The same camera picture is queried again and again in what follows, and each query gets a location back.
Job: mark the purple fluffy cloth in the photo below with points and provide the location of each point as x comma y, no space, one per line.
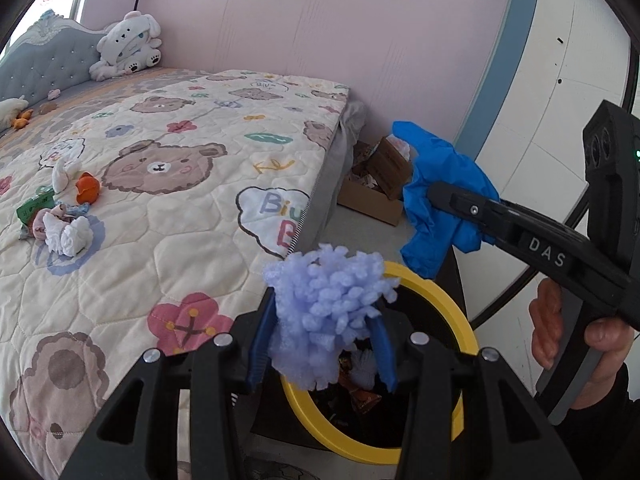
325,300

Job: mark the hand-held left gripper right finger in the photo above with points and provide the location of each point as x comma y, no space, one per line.
384,357

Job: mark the white cloth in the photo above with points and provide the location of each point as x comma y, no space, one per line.
70,235

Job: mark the white wardrobe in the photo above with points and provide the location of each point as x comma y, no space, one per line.
550,110

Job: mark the person's right hand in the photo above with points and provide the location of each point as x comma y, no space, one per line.
545,325

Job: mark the orange snack wrapper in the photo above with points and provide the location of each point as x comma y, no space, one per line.
367,400

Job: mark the yellow rimmed black trash bin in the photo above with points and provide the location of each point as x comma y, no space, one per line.
350,449

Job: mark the white plush dog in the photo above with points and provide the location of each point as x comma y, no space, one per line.
127,45

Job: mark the small pink plush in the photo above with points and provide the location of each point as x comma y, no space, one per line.
54,93

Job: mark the green packet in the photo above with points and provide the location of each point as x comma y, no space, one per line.
35,208

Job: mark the bed with blue tufted headboard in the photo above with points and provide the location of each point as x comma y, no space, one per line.
45,55

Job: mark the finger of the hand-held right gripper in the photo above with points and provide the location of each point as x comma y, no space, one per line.
470,207

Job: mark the white goose plush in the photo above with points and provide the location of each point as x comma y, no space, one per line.
10,107

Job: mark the person's right forearm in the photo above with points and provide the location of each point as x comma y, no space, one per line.
610,435

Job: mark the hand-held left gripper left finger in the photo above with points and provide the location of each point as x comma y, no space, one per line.
260,340

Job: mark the small brown plush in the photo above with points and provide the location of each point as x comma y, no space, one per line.
47,108

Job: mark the brown cardboard box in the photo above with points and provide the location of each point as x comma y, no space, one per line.
370,195

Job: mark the blue rubber glove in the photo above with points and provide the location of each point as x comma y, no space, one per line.
440,160

